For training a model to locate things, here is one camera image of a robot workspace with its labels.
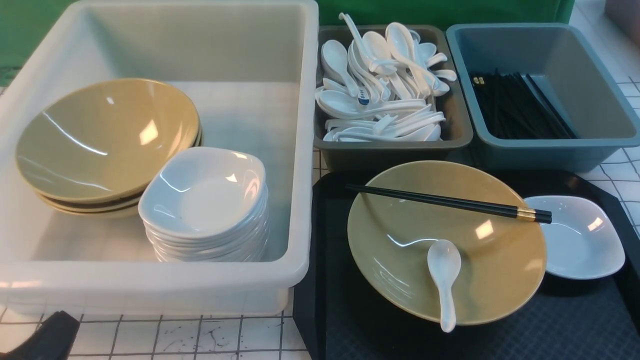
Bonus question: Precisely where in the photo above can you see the black chopstick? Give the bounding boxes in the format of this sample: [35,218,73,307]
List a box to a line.
[346,184,553,220]
[345,187,552,224]

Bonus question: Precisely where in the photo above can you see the white soup spoon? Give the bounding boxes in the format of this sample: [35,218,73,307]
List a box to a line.
[427,239,462,333]

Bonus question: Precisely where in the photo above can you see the yellow noodle bowl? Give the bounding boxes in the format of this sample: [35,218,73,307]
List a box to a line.
[347,193,547,325]

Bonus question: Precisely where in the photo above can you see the small white sauce dish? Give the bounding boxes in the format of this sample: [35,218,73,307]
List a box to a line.
[524,194,626,280]

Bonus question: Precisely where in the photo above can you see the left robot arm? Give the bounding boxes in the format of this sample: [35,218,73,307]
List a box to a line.
[0,311,81,360]

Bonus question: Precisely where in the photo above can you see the top stacked yellow bowl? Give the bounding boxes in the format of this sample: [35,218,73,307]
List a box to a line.
[14,78,201,204]

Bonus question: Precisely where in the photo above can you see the grey spoon bin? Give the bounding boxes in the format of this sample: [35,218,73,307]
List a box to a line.
[313,24,474,173]

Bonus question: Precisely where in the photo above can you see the pile of white spoons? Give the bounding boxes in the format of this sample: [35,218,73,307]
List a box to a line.
[314,13,457,142]

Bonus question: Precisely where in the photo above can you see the stack of white dishes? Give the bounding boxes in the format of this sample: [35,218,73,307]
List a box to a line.
[138,146,270,263]

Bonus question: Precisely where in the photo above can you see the large white plastic tub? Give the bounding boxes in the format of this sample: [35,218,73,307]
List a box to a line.
[1,0,319,318]

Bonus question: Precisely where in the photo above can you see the lower stacked yellow bowls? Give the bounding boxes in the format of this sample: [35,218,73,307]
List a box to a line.
[14,118,202,216]

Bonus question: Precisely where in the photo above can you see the pile of black chopsticks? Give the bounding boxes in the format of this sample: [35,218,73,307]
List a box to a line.
[470,71,579,140]

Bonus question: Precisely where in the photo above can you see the blue chopstick bin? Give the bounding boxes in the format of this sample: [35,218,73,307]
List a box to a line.
[446,23,639,173]

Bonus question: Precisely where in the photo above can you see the black serving tray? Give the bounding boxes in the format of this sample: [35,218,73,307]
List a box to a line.
[292,170,640,360]

